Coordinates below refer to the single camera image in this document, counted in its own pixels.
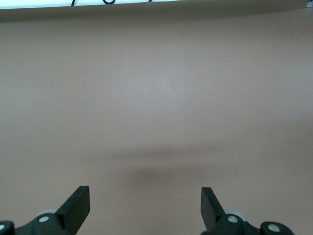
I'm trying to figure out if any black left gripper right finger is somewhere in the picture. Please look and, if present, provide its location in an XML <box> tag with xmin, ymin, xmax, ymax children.
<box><xmin>200</xmin><ymin>187</ymin><xmax>294</xmax><ymax>235</ymax></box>

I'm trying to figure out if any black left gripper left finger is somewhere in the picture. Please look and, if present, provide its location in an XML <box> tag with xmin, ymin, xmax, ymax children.
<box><xmin>0</xmin><ymin>186</ymin><xmax>91</xmax><ymax>235</ymax></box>

